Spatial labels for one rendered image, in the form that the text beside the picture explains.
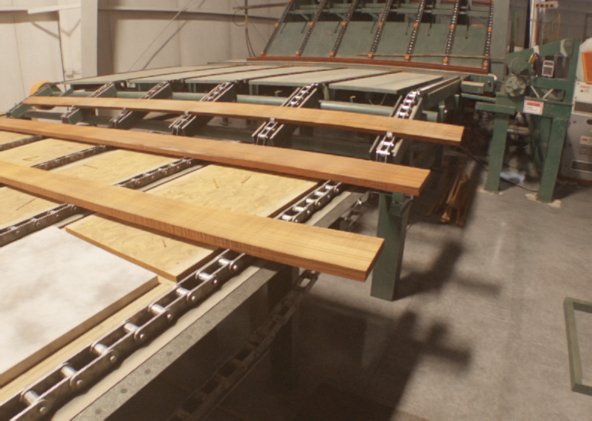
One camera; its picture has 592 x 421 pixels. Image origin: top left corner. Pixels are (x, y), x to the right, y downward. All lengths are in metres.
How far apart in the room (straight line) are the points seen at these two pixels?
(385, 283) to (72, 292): 1.63
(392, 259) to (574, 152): 3.36
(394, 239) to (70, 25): 6.36
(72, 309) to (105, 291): 0.08
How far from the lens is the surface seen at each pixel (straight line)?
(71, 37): 7.30
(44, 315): 0.83
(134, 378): 0.66
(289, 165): 1.37
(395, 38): 6.70
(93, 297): 0.84
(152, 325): 0.72
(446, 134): 1.80
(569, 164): 5.02
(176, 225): 0.97
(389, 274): 2.10
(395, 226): 1.97
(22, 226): 1.24
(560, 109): 3.93
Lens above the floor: 1.28
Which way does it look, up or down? 22 degrees down
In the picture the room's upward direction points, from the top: straight up
